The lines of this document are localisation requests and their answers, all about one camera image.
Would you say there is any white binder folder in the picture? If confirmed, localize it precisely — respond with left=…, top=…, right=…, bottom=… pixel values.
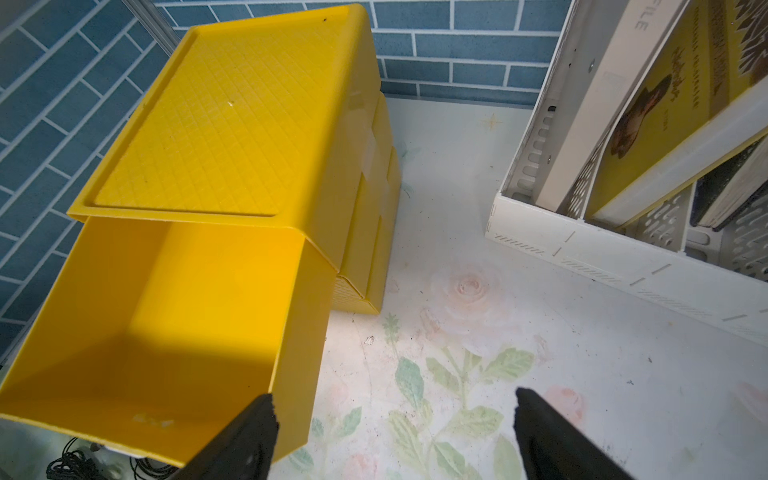
left=532, top=1, right=687, bottom=211

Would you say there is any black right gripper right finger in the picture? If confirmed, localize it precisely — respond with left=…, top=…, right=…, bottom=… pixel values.
left=514, top=387, right=631, bottom=479

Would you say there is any floral table mat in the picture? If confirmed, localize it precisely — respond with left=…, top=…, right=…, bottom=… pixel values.
left=270, top=97, right=767, bottom=479

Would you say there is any white file organizer rack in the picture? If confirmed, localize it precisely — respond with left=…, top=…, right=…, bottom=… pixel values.
left=486, top=1, right=767, bottom=344

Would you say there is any black wired earphones left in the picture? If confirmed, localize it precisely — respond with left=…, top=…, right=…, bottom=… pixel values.
left=45, top=437, right=179, bottom=480

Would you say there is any yellow cover book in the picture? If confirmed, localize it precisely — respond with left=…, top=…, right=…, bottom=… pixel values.
left=584, top=1, right=767, bottom=227

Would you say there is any yellow plastic drawer cabinet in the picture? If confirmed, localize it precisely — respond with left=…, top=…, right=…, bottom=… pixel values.
left=1, top=4, right=401, bottom=467

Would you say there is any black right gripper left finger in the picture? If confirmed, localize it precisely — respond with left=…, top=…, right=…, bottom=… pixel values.
left=172, top=394, right=279, bottom=480

